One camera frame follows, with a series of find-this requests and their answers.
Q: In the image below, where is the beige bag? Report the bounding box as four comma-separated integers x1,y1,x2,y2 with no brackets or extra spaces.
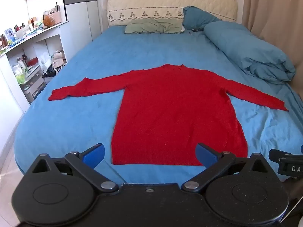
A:
52,50,66,68

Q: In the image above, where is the white and grey wardrobe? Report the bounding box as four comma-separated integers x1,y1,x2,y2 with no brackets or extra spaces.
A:
61,0,105,63

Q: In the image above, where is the pink storage box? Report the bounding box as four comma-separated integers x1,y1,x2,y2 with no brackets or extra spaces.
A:
48,11,62,24

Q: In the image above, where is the blue photo card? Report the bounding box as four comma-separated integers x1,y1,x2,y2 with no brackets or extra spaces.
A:
4,28,16,42

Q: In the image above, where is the bed with blue sheet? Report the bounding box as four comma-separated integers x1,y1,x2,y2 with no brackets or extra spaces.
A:
14,25,303,185

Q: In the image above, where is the orange plush toy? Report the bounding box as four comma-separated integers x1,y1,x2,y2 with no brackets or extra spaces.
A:
44,15,56,28

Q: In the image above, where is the clear plastic drawer bin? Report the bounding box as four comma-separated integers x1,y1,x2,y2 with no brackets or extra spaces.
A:
19,72,47,103

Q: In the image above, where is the beige curtain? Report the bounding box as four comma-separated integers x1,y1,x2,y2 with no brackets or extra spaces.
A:
241,0,303,69

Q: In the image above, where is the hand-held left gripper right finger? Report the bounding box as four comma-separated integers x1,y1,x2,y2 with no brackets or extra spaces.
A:
181,143,273,194

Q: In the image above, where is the beige quilted headboard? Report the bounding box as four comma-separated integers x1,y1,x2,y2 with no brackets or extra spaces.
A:
106,0,238,28

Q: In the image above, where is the blue pillow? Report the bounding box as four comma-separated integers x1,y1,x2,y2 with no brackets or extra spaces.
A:
182,6,222,31

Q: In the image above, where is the rolled blue duvet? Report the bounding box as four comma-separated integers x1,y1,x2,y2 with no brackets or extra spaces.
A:
204,21,296,84

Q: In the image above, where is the green pillow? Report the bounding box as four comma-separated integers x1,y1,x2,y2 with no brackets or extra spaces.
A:
124,18,183,34

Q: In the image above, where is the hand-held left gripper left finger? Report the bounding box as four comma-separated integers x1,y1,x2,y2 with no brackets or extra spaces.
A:
25,143,119,194

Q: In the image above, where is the red knit sweater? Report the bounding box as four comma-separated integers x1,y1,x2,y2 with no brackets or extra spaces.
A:
48,63,289,166

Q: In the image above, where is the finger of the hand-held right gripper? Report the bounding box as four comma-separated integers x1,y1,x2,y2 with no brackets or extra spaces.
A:
268,148,303,162

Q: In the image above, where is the white shelf unit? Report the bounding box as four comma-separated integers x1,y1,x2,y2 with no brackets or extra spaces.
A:
0,19,70,114

